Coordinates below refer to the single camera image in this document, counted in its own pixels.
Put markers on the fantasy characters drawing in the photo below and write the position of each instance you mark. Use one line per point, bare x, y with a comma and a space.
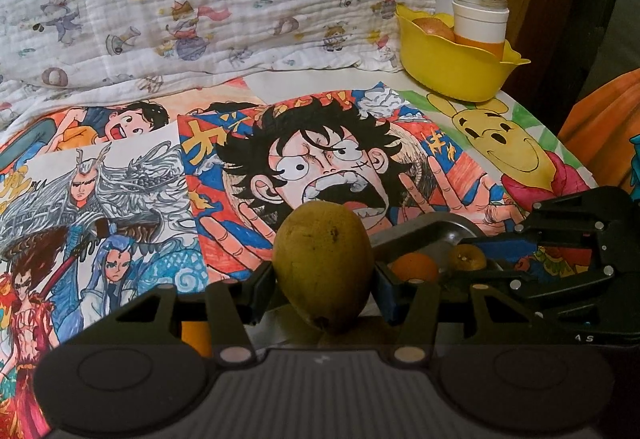
100, 219

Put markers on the yellow bear drawing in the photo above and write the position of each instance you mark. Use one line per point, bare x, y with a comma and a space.
480, 134

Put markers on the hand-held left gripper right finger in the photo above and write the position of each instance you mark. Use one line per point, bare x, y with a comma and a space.
387, 296

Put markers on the small orange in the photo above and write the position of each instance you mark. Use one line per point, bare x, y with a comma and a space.
195, 338
414, 267

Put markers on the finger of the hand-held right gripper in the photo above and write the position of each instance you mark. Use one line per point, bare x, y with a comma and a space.
550, 291
505, 246

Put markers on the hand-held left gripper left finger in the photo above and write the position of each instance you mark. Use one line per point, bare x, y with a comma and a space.
261, 291

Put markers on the yellow plastic bowl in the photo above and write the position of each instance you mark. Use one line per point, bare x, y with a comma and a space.
455, 64

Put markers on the yellow lemon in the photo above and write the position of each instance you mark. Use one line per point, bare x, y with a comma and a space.
467, 256

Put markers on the green-yellow mango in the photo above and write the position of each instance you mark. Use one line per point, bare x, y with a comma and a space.
324, 264

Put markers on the teal cloth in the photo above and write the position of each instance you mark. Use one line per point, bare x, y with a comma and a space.
635, 164

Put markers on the white and orange cup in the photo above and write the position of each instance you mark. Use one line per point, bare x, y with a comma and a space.
480, 21

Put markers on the shouting boy drawing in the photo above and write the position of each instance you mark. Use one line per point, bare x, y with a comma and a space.
325, 159

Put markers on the orange cloth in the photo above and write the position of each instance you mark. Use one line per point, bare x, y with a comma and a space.
605, 119

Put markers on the metal tray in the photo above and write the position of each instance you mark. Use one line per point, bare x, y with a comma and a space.
435, 231

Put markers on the orange-brown fruit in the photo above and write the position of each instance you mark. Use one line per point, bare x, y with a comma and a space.
432, 29

